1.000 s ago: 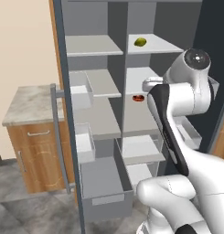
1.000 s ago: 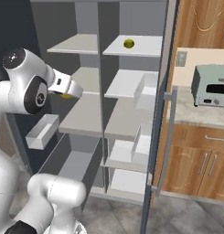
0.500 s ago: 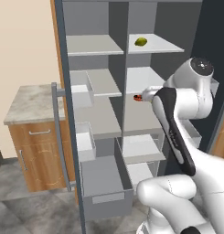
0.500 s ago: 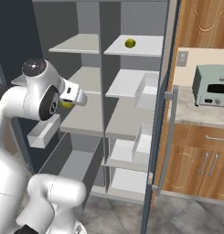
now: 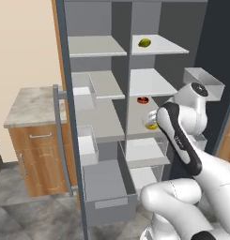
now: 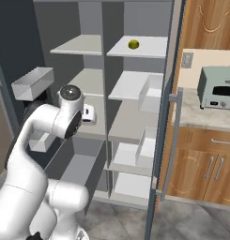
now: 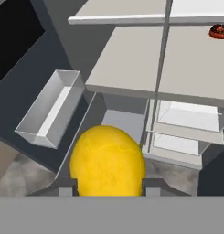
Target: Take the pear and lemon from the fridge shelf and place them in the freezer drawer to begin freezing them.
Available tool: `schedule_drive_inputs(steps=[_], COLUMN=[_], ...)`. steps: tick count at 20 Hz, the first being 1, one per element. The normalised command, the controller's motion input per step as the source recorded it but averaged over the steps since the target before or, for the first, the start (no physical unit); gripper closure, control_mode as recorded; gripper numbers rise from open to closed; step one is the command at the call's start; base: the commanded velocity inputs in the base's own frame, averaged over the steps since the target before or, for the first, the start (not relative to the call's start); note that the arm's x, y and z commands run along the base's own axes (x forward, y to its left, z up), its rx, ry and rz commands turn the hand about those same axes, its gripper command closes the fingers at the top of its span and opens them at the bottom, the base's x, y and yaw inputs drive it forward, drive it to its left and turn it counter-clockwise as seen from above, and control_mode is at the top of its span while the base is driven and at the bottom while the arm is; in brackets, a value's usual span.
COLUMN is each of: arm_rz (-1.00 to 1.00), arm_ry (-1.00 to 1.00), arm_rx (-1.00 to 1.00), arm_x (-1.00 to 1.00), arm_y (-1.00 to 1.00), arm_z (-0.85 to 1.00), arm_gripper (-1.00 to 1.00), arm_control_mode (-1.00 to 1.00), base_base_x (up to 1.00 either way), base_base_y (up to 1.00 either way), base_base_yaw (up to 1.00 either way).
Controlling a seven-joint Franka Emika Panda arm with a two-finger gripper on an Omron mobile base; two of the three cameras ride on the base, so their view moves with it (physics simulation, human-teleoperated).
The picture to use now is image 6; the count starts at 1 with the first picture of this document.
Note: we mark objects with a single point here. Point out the grey freezer drawer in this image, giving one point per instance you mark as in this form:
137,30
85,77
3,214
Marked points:
79,168

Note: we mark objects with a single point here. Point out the wooden cupboard door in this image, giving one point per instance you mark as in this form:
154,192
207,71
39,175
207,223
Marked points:
224,184
188,175

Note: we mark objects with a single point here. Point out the yellow-green round fruit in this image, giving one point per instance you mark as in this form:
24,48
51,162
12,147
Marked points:
133,43

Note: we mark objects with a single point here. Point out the grey fridge shelf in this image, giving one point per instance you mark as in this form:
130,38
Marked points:
125,125
99,129

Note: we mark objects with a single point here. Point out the white fridge shelf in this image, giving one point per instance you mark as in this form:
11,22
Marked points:
124,157
88,81
127,86
80,45
132,187
147,47

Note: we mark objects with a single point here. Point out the grey open fridge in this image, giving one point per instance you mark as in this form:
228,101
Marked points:
113,93

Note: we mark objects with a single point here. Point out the large white door bin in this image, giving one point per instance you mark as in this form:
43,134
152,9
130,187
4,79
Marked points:
30,84

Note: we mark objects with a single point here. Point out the wooden drawer front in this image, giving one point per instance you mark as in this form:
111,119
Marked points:
197,139

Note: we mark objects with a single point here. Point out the grey wall socket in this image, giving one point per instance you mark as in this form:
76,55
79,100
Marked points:
187,60

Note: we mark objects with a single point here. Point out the pale green toaster oven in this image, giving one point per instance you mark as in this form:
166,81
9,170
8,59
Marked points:
218,87

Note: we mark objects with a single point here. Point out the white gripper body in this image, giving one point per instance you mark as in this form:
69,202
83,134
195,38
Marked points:
89,119

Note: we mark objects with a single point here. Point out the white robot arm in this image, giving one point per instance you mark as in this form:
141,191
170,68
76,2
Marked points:
28,162

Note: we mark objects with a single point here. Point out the dark grey fridge door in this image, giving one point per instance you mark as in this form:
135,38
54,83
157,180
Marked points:
16,37

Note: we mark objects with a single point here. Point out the small white door bin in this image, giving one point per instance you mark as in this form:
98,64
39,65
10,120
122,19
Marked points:
41,142

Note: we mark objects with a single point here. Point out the wooden wall cupboard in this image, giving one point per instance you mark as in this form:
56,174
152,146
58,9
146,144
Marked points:
210,23

